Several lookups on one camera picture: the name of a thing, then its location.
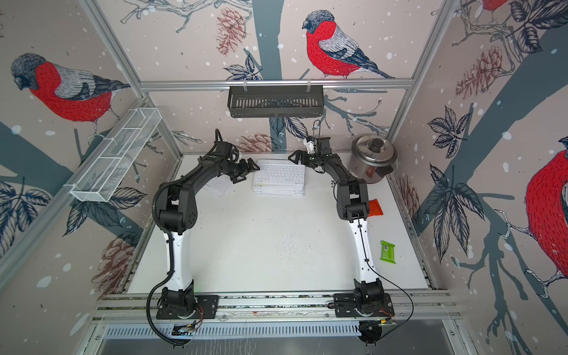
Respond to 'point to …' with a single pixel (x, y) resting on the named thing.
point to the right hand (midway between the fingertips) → (296, 157)
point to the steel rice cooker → (372, 157)
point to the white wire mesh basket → (109, 167)
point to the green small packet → (387, 252)
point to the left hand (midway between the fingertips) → (257, 167)
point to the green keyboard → (291, 193)
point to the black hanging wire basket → (276, 101)
